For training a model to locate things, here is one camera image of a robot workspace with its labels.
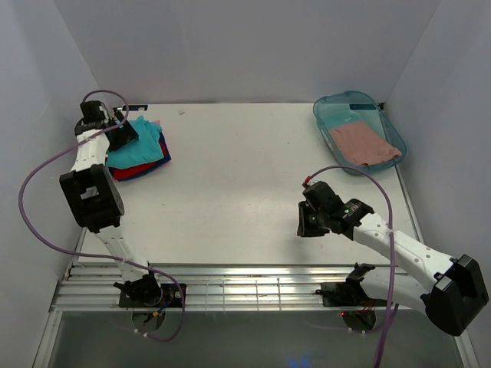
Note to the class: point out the teal plastic bin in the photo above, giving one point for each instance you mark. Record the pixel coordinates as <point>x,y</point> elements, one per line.
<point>338,109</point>

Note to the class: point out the teal t shirt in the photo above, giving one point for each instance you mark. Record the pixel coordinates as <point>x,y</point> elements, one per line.
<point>145,150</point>

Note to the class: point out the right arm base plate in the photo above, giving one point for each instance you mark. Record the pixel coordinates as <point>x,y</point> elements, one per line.
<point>344,294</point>

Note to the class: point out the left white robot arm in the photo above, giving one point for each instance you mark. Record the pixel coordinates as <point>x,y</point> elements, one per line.
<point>95,202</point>

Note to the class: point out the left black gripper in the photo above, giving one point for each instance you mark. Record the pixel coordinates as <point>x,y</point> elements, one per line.
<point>123,135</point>

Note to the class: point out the blue folded t shirt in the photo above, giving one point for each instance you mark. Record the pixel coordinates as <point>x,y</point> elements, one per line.
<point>165,151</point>

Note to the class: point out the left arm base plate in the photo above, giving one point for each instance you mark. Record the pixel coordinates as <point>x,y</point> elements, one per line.
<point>170,297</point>

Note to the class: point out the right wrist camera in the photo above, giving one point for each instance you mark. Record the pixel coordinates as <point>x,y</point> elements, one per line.
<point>308,182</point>

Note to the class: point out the red folded t shirt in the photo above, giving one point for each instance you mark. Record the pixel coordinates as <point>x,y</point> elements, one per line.
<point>134,172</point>

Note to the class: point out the pink t shirt in bin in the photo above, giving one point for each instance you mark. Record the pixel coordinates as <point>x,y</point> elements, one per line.
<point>362,146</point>

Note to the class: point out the aluminium rail frame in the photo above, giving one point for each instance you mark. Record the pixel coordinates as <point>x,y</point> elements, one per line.
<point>90,287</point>

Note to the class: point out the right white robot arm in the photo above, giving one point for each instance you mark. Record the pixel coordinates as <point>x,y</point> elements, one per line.
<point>449,291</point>

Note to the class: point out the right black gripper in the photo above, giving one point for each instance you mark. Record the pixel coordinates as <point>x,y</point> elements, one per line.
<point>307,221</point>

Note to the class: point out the blue label sticker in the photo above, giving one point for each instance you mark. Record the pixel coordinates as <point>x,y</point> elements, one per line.
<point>142,107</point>

